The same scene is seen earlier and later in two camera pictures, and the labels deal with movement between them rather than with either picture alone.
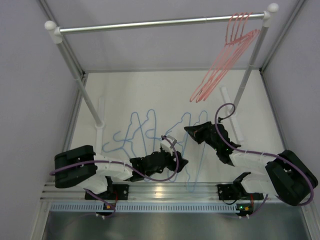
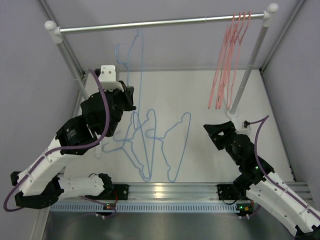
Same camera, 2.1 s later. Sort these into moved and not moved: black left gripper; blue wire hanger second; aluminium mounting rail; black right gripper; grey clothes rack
Moved: black right gripper; black left gripper
Not moved: grey clothes rack; aluminium mounting rail; blue wire hanger second
